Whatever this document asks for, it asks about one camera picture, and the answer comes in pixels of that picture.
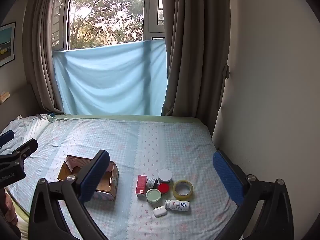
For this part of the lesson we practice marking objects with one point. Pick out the taupe curtain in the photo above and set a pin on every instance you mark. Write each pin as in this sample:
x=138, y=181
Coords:
x=40, y=55
x=197, y=55

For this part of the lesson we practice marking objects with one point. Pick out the dark jar with white label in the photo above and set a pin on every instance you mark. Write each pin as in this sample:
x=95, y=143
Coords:
x=151, y=183

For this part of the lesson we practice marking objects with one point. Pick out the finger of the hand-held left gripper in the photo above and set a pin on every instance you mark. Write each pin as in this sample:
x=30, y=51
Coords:
x=7, y=137
x=28, y=147

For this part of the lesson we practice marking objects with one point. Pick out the beige headboard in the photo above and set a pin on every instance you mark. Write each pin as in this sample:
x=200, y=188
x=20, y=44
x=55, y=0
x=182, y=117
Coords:
x=17, y=105

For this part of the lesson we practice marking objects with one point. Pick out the curtain tieback hook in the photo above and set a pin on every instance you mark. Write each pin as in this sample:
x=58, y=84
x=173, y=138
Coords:
x=228, y=72

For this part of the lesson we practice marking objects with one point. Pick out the framed wall poster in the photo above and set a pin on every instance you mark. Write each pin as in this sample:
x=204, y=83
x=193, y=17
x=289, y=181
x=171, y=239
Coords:
x=6, y=45

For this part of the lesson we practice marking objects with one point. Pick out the checked floral bed sheet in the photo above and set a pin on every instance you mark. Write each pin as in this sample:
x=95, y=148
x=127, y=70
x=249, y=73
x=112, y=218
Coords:
x=155, y=145

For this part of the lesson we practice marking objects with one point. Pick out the cardboard box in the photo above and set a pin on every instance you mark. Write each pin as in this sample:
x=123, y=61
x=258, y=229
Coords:
x=68, y=166

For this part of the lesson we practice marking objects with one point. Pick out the person's left hand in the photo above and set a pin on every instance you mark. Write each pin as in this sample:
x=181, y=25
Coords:
x=10, y=206

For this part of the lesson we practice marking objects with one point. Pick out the yellow tape roll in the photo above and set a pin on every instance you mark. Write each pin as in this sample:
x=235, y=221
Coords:
x=176, y=191

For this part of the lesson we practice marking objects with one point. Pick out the white earbuds case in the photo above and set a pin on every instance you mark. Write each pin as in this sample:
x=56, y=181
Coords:
x=160, y=211

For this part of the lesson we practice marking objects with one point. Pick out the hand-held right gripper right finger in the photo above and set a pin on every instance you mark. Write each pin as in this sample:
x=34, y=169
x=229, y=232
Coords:
x=228, y=177

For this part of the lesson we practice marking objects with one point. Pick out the green jar with white lid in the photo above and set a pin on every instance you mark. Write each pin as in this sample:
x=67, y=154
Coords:
x=165, y=175

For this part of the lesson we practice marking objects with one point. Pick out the light blue hanging cloth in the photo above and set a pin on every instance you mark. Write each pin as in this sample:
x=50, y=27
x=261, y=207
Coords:
x=107, y=80

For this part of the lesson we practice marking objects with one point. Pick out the small red carton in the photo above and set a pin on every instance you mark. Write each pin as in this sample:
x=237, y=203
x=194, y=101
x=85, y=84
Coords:
x=141, y=185

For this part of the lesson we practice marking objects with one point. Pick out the jar with pale green lid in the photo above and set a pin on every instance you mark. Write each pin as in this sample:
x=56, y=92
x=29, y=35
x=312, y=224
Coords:
x=153, y=195

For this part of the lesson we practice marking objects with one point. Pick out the tissue box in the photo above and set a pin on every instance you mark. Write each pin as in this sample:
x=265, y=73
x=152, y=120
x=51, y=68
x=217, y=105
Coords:
x=3, y=97

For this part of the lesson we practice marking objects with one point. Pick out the white pill bottle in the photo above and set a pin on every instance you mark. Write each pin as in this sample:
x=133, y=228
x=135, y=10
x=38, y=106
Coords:
x=178, y=205

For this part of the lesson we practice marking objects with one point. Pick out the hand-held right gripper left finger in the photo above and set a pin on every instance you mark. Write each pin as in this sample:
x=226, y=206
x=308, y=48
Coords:
x=96, y=177

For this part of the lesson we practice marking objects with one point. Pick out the jar with red lid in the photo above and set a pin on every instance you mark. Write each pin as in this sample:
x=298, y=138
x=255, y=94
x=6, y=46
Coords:
x=164, y=188

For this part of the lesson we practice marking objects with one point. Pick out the window frame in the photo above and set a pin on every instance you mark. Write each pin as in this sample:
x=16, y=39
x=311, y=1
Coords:
x=152, y=10

